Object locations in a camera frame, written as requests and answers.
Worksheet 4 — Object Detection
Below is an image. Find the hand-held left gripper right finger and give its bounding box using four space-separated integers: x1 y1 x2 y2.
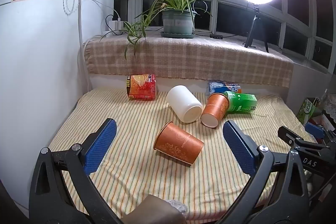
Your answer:
217 120 312 224

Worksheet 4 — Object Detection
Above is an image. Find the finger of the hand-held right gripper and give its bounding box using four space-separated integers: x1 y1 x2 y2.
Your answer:
305 123 336 141
278 126 329 154

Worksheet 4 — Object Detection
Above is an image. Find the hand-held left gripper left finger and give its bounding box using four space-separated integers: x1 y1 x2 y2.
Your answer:
28 118 124 224

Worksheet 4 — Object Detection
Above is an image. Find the orange paper cup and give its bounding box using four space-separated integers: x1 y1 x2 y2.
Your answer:
154 122 205 165
201 93 230 128

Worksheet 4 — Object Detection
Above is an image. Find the white cup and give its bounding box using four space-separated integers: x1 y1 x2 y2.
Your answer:
166 85 203 124

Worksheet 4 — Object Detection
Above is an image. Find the green paper box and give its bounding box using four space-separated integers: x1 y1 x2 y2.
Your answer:
297 98 323 125

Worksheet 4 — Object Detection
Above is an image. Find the white lace cloth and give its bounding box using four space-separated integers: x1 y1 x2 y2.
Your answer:
321 91 336 115

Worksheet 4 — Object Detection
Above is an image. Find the striped bed sheet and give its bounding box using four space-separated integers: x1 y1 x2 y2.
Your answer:
49 88 317 222

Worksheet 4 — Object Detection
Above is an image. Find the green drink carton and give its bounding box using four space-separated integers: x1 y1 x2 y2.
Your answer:
223 91 258 114

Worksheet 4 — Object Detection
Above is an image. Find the blue snack packet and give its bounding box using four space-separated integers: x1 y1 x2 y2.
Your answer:
208 81 241 96

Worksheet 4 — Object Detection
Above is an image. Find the red noodle packet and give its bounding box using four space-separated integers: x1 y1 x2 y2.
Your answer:
126 73 157 101

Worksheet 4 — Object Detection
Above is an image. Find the person's brown trouser leg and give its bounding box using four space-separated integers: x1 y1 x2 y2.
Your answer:
123 194 187 224

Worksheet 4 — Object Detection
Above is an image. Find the grey knitted cloth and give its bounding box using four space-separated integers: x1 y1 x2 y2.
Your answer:
166 199 188 221

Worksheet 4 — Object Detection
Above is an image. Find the plaid beige blanket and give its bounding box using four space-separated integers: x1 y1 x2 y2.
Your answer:
83 35 294 88

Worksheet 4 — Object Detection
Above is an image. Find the white cabinet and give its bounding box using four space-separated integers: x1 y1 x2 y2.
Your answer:
0 0 92 214

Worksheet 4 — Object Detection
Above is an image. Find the black tripod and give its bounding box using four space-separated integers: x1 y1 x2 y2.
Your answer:
243 5 270 54

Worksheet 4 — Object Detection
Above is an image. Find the white power strip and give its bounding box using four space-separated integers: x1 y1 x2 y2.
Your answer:
106 28 127 36

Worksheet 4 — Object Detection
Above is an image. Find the white charger plug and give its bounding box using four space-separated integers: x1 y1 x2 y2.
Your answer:
110 18 124 30

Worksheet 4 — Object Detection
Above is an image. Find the green plant saucer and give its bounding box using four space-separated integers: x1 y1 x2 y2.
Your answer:
160 31 196 39

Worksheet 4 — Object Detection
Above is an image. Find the green potted spider plant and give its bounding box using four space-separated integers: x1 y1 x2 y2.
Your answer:
100 0 213 61

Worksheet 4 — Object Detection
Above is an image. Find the black cable with remote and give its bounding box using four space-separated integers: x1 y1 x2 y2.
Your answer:
194 32 250 39

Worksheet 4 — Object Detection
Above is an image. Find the black charger cable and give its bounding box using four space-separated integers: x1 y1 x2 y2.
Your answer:
105 9 119 30

